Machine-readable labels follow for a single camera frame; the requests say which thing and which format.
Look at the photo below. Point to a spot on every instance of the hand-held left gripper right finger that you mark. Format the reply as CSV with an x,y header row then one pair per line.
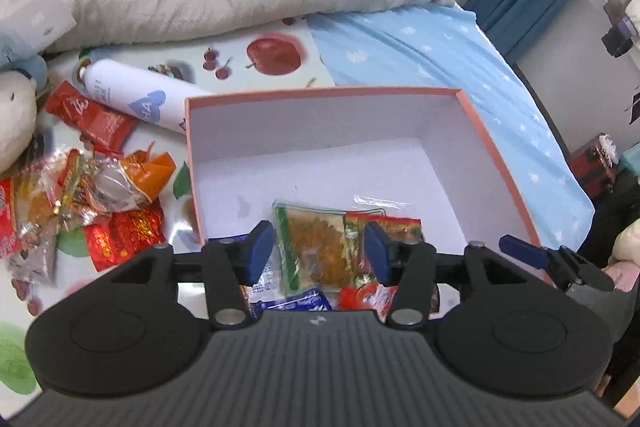
x,y
377,252

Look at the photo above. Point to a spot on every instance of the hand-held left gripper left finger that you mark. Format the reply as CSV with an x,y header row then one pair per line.
x,y
257,252

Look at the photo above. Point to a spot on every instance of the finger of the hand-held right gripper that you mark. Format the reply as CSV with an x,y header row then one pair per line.
x,y
520,249

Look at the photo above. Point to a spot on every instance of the red and green snack packet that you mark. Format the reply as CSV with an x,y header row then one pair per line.
x,y
400,227

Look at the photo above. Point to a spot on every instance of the small red snack packet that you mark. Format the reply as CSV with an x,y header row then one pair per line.
x,y
360,297

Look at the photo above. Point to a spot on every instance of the yellow snack packet green edge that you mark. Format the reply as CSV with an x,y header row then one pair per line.
x,y
315,252

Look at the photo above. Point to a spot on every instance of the blue snack packet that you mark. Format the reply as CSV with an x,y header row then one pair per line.
x,y
300,302

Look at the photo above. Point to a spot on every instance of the pink cardboard box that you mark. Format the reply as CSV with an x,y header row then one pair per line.
x,y
350,147

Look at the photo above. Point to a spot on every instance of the red gold foil snack packet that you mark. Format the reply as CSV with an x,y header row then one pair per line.
x,y
125,234

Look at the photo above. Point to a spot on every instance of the pile of snack packets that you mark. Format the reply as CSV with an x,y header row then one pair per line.
x,y
115,184

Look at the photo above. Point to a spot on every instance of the white spray bottle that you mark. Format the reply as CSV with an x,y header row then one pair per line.
x,y
130,92

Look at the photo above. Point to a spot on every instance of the plain red snack packet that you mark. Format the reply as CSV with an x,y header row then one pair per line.
x,y
95,119

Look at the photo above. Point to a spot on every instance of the fruit print bed sheet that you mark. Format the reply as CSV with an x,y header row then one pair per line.
x,y
220,42

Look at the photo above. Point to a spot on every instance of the white and blue plush toy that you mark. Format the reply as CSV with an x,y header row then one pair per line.
x,y
15,117

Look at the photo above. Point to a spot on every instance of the light blue printed cloth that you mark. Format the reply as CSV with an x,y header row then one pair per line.
x,y
25,32

